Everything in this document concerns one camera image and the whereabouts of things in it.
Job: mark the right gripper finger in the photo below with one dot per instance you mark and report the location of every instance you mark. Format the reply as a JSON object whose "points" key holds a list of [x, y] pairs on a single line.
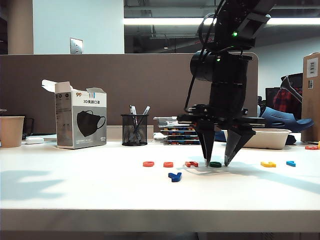
{"points": [[237, 142], [207, 145]]}

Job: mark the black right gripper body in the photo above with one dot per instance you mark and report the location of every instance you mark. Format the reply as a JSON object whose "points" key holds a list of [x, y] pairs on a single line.
{"points": [[225, 117]]}

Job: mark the green letter e magnet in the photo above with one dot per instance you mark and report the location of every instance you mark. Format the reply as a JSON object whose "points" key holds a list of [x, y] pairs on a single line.
{"points": [[215, 164]]}

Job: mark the orange letter s magnet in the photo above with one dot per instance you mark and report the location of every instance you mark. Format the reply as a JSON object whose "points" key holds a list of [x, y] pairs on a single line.
{"points": [[168, 164]]}

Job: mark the blue letter y magnet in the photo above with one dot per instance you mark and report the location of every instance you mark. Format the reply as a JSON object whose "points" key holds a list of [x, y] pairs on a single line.
{"points": [[175, 176]]}

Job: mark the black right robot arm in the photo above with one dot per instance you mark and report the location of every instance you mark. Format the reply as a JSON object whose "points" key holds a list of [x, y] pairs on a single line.
{"points": [[227, 75]]}

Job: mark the orange letter n magnet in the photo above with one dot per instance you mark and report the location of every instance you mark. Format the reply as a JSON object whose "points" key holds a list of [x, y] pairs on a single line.
{"points": [[192, 164]]}

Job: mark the yellow letter u magnet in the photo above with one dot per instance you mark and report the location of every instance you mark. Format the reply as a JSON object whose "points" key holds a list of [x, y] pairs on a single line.
{"points": [[267, 164]]}

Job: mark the light blue letter r magnet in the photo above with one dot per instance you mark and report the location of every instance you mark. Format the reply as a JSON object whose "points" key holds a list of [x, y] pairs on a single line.
{"points": [[291, 163]]}

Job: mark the orange letter c magnet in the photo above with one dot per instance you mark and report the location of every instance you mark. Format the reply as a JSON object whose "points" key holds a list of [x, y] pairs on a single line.
{"points": [[148, 164]]}

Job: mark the beige pulp tray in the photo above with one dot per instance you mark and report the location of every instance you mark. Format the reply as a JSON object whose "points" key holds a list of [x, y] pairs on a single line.
{"points": [[270, 140]]}

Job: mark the white labelled packet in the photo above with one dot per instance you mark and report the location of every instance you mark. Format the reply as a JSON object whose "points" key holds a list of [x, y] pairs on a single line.
{"points": [[171, 123]]}

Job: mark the black monitor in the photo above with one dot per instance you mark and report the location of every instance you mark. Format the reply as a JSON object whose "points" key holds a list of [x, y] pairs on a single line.
{"points": [[270, 97]]}

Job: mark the clear plastic box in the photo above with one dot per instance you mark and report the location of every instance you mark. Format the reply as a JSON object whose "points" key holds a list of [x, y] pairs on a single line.
{"points": [[162, 120]]}

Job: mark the person in red plaid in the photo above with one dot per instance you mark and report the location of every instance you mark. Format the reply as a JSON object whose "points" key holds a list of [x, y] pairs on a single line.
{"points": [[285, 102]]}

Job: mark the silver black pen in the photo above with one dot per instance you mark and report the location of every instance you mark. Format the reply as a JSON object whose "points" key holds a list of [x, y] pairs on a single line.
{"points": [[132, 110], [146, 110]]}

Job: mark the grey black office chair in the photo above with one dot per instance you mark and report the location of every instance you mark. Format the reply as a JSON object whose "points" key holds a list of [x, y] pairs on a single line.
{"points": [[291, 87]]}

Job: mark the black mesh pen holder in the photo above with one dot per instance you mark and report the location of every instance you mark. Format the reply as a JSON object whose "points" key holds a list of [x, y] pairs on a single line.
{"points": [[134, 135]]}

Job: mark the brown cardboard box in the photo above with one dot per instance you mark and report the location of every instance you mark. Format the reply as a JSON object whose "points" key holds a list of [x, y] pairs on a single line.
{"points": [[310, 112]]}

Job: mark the brown desk partition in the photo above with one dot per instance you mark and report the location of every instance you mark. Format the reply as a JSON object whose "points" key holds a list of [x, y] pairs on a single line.
{"points": [[125, 87]]}

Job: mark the white ceiling light strip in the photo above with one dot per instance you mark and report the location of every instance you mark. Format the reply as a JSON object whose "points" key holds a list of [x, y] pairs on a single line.
{"points": [[162, 21]]}

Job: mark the grey face mask box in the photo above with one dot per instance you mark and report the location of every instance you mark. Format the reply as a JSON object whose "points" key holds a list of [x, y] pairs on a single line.
{"points": [[82, 125]]}

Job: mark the white earbuds case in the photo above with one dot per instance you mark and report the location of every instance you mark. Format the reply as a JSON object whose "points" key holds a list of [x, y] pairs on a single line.
{"points": [[34, 140]]}

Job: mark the brown paper cup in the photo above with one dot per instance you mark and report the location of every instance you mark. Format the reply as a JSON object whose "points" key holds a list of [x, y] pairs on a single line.
{"points": [[11, 132]]}

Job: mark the silver wall plate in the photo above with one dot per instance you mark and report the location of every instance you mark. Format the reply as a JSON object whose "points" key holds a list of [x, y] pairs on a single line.
{"points": [[76, 46]]}

